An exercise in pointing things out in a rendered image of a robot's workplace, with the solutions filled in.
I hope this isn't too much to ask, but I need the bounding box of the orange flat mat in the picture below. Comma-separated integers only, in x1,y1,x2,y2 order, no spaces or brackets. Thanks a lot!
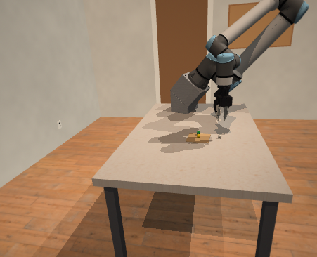
186,133,211,143

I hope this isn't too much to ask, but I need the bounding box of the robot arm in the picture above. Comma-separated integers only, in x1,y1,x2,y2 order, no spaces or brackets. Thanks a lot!
188,0,309,92

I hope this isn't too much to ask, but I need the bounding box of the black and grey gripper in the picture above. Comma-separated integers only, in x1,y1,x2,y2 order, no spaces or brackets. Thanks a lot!
214,85,233,121

